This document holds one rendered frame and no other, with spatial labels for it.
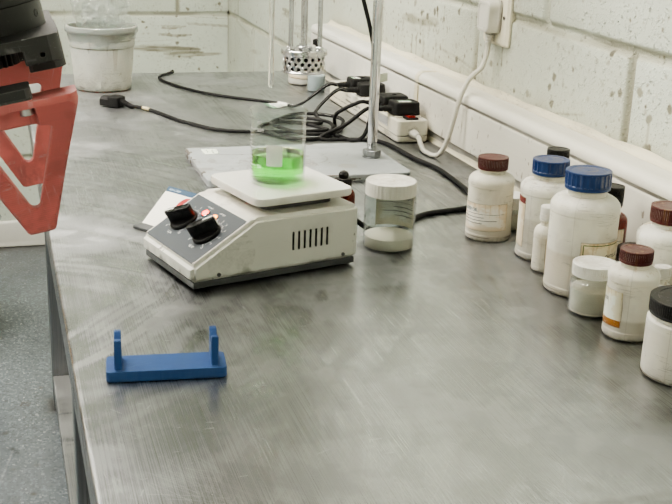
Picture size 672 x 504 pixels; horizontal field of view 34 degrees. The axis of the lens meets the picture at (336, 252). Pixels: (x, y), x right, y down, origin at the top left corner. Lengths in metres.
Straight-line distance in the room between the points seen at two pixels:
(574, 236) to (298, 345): 0.32
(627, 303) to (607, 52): 0.46
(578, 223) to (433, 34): 0.87
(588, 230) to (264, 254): 0.33
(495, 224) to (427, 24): 0.72
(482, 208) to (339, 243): 0.20
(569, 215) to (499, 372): 0.23
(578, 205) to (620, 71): 0.30
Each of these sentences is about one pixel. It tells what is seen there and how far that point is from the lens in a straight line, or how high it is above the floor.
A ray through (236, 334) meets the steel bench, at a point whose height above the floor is 0.75.
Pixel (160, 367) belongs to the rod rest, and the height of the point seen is 0.76.
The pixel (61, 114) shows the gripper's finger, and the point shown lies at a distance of 0.56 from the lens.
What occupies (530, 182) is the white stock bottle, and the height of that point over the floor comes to 0.84.
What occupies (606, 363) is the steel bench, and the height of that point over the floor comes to 0.75.
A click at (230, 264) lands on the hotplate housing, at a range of 1.13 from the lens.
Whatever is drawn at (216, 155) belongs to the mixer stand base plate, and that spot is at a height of 0.76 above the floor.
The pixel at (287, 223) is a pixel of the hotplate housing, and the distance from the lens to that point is 1.14.
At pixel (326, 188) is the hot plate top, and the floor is 0.84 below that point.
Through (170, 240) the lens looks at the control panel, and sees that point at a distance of 1.17.
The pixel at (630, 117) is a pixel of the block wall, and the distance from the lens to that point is 1.37.
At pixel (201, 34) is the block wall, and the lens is 3.64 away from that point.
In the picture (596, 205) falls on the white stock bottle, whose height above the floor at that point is 0.85.
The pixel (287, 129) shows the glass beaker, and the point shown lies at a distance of 1.16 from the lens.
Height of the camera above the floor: 1.14
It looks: 18 degrees down
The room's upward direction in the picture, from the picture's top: 2 degrees clockwise
